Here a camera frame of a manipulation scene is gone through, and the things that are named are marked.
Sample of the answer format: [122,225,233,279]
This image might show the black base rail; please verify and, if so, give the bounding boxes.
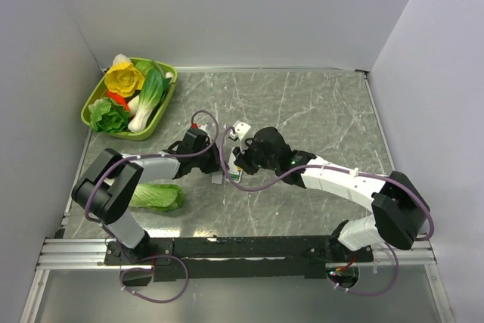
[104,235,374,282]

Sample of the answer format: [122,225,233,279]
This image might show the white remote control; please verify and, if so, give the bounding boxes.
[227,148,244,183]

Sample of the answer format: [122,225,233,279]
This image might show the white toy vegetable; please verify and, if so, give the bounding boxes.
[112,54,132,67]

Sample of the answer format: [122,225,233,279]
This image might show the grey battery cover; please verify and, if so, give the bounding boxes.
[211,172,223,185]

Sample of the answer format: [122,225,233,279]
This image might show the toy bok choy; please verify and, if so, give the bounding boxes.
[128,69,165,132]

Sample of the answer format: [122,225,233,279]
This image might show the red toy pepper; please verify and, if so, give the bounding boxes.
[105,90,130,112]

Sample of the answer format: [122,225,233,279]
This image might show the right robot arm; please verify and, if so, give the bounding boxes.
[228,122,430,261]

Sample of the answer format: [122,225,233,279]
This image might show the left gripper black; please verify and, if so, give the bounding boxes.
[192,140,230,174]

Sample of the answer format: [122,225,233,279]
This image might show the yellow toy cabbage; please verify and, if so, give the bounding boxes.
[104,62,145,98]

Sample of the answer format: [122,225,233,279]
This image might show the green plastic basket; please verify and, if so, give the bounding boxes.
[81,54,178,141]

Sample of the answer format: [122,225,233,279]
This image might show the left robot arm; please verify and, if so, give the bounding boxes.
[71,127,221,264]

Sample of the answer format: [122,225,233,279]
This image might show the loose green cabbage leaf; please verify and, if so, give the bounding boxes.
[129,184,185,212]

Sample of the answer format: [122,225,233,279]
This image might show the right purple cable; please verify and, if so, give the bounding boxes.
[219,126,436,243]

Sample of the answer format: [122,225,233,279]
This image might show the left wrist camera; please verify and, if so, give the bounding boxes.
[191,123,215,138]

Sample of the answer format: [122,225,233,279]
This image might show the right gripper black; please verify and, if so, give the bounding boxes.
[233,136,278,175]

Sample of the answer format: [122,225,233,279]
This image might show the green toy lettuce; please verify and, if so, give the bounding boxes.
[88,97,129,134]

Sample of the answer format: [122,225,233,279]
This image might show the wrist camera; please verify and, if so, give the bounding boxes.
[191,123,215,138]
[228,120,251,143]

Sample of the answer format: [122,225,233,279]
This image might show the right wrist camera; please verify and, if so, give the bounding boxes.
[228,120,251,143]

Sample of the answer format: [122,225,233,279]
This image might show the aluminium frame rail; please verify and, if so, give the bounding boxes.
[36,238,110,271]

